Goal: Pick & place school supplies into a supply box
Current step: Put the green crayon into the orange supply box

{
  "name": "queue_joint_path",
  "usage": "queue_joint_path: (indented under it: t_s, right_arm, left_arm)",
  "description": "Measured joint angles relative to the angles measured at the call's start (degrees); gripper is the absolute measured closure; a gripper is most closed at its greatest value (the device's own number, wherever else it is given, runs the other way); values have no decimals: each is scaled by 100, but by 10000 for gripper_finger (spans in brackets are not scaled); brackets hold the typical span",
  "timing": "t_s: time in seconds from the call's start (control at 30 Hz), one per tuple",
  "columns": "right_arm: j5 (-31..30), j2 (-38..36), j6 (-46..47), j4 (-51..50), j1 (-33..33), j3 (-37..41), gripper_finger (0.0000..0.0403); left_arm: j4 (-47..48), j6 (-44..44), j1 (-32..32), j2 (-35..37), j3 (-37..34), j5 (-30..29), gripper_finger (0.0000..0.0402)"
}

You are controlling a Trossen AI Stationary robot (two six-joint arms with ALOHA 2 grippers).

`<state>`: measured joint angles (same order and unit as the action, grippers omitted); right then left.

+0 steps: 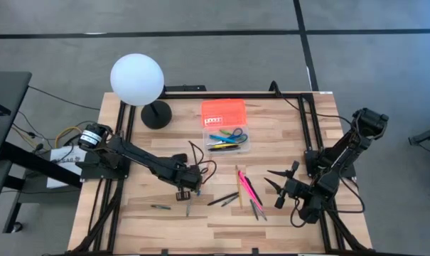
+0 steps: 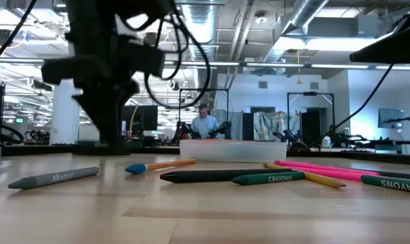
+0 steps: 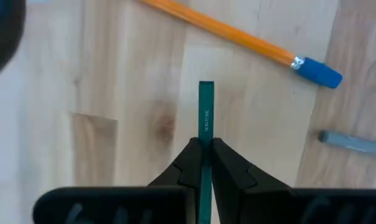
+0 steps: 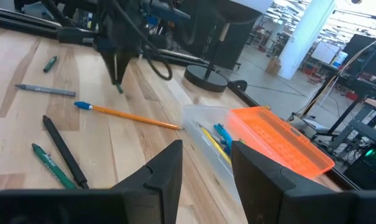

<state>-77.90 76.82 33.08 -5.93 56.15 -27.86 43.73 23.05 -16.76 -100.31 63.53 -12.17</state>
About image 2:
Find pink pen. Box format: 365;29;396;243
285;165;365;182

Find grey crayon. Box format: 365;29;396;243
7;166;100;190

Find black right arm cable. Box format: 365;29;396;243
308;63;395;149

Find round ceiling sensor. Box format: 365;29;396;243
254;9;268;25

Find black hanging cable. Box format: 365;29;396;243
0;0;38;70

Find white globe lamp black base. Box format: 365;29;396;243
67;13;150;157

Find yellow pencil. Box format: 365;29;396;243
262;162;347;189

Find white column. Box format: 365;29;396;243
50;79;82;146

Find yellow hanging cord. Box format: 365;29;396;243
295;49;303;85

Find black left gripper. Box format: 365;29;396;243
41;54;140;146

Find pink crayon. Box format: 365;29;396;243
274;160;382;177

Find round black ceiling device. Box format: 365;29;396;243
0;28;15;47

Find black monitor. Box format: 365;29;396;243
121;105;159;131

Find black hose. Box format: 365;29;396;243
0;120;25;145

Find ceiling light strip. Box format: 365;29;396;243
309;63;370;70
163;60;241;67

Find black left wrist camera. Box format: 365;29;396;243
123;43;165;78

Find black frame rig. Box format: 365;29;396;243
178;87;230;140
286;91;335;143

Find clear box with orange lid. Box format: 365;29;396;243
179;138;288;163

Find person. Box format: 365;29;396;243
190;103;222;140

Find orange pencil blue eraser cap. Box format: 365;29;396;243
125;159;198;176

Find wall monitor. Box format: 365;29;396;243
377;108;406;129

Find pale tarp cover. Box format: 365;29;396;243
253;110;301;142
211;108;243;140

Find green crayon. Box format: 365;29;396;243
361;174;410;195
231;171;306;186

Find silver ventilation duct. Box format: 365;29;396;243
258;0;329;65
182;0;219;109

